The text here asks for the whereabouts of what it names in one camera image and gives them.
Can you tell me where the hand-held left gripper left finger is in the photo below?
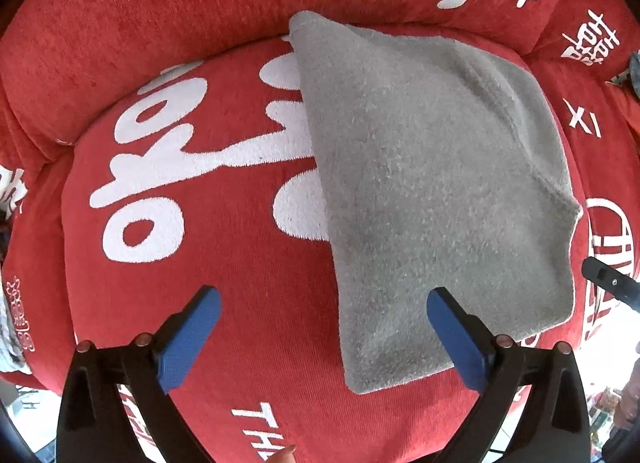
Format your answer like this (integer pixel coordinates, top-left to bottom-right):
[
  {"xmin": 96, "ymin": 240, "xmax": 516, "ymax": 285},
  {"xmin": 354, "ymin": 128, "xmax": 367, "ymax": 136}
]
[{"xmin": 55, "ymin": 285, "xmax": 223, "ymax": 463}]

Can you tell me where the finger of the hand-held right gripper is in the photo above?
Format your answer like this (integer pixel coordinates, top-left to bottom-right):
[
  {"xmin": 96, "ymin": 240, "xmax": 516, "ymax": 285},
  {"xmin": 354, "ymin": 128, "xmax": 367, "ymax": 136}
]
[{"xmin": 581, "ymin": 255, "xmax": 640, "ymax": 315}]

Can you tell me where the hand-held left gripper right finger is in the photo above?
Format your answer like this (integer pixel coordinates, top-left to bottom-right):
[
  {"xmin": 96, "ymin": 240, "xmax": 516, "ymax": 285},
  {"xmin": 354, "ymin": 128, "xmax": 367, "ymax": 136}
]
[{"xmin": 426, "ymin": 286, "xmax": 590, "ymax": 463}]

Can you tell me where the grey fleece garment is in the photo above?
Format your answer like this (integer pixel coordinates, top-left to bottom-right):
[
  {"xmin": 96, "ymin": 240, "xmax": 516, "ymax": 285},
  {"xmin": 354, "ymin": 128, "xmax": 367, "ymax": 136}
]
[{"xmin": 287, "ymin": 10, "xmax": 584, "ymax": 396}]

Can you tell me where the person's right hand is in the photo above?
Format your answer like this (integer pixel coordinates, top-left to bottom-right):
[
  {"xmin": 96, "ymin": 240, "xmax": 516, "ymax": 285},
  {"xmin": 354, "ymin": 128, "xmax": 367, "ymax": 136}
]
[{"xmin": 614, "ymin": 370, "xmax": 640, "ymax": 431}]

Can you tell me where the red sofa with white print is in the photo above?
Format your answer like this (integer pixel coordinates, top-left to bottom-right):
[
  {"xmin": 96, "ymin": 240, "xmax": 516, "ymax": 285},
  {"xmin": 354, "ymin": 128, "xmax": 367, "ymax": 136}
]
[{"xmin": 0, "ymin": 0, "xmax": 640, "ymax": 463}]

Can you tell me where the blue denim cloth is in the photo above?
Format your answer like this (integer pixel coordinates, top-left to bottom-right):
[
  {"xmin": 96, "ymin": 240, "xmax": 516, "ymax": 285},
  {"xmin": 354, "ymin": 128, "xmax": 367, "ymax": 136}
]
[{"xmin": 606, "ymin": 49, "xmax": 640, "ymax": 90}]

